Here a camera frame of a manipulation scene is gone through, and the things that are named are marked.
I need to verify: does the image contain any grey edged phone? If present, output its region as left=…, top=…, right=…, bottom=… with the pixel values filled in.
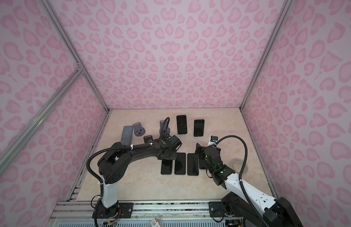
left=198, top=154, right=208, bottom=170

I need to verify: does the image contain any blue edged phone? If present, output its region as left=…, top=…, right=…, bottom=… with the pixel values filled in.
left=187, top=153, right=199, bottom=176

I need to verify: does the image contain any phone green edge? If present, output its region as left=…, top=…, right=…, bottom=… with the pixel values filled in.
left=174, top=153, right=186, bottom=175

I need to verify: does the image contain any phone white stand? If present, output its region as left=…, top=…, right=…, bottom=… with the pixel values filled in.
left=193, top=119, right=205, bottom=137
left=176, top=115, right=187, bottom=135

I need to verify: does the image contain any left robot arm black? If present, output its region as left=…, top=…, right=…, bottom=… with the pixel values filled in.
left=86, top=135, right=182, bottom=220

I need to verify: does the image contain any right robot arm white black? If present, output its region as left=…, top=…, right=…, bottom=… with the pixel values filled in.
left=195, top=143, right=303, bottom=227

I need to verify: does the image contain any empty purple phone stand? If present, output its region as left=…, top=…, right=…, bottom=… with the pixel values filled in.
left=159, top=120, right=170, bottom=136

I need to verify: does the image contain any grey stand front left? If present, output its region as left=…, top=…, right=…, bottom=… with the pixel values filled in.
left=143, top=135, right=153, bottom=143

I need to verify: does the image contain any clear tape roll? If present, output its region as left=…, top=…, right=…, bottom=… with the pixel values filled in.
left=232, top=159, right=248, bottom=174

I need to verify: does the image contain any grey stone block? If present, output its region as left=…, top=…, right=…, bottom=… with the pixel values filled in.
left=120, top=125, right=133, bottom=146

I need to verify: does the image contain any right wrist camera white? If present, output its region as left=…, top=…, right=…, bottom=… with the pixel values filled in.
left=208, top=135, right=218, bottom=147

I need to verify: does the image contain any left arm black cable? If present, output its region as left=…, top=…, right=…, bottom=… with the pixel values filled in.
left=159, top=117, right=171, bottom=140

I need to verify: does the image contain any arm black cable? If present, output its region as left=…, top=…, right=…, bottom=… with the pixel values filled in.
left=159, top=117, right=171, bottom=140
left=215, top=135, right=267, bottom=227

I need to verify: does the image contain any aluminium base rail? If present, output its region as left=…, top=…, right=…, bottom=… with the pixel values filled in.
left=47, top=198, right=297, bottom=227

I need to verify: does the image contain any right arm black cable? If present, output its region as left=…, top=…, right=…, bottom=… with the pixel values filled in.
left=215, top=135, right=267, bottom=227

